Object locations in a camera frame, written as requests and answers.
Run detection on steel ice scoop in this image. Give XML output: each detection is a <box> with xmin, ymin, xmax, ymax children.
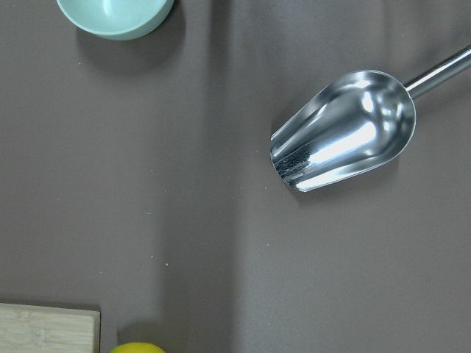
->
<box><xmin>270</xmin><ymin>47</ymin><xmax>470</xmax><ymax>193</ymax></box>

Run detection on yellow lemon far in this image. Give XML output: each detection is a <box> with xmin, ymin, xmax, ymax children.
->
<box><xmin>110</xmin><ymin>342</ymin><xmax>165</xmax><ymax>353</ymax></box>

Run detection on mint green bowl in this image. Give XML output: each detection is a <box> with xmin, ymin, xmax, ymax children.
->
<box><xmin>57</xmin><ymin>0</ymin><xmax>174</xmax><ymax>40</ymax></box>

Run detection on wooden cutting board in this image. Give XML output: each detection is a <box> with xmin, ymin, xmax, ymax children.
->
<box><xmin>1</xmin><ymin>303</ymin><xmax>101</xmax><ymax>352</ymax></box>

